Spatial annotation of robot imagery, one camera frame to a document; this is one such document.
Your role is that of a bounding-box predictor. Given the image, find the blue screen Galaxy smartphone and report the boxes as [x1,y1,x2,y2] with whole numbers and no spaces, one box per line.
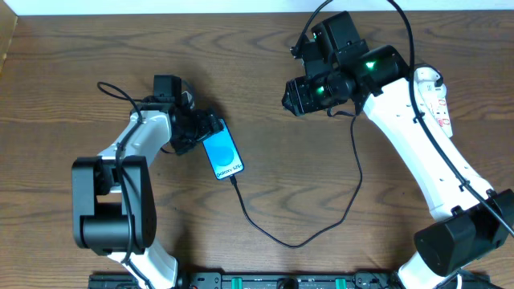
[202,119,244,180]

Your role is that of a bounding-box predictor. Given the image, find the black USB charging cable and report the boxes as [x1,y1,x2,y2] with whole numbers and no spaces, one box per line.
[228,110,364,249]

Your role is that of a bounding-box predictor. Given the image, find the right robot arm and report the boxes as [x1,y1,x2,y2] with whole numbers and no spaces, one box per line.
[282,12,513,288]

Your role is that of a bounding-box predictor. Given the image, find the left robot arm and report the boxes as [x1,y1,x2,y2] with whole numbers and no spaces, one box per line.
[71,75,222,288]

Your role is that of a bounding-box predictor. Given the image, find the white USB charger plug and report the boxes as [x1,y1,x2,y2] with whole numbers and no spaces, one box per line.
[414,63,444,88]

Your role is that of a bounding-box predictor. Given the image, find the white power strip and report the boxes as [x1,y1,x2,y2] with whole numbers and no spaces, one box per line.
[418,81,453,138]

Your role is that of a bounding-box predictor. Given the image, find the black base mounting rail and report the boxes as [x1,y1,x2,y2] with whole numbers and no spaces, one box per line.
[88,271,492,289]

